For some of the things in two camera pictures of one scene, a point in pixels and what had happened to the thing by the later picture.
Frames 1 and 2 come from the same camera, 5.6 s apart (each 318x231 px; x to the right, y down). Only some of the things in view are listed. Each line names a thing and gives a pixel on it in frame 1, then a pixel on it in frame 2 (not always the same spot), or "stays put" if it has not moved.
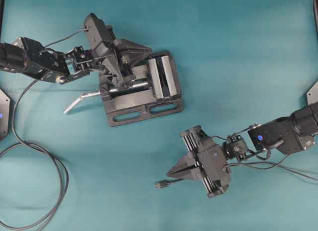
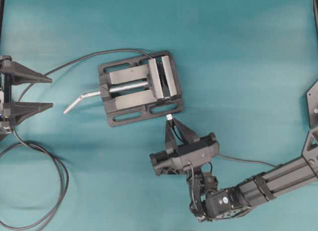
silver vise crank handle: x=94 y=93 stays put
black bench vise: x=155 y=90 stays put
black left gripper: x=111 y=51 -> x=21 y=75
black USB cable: x=51 y=152 -> x=36 y=145
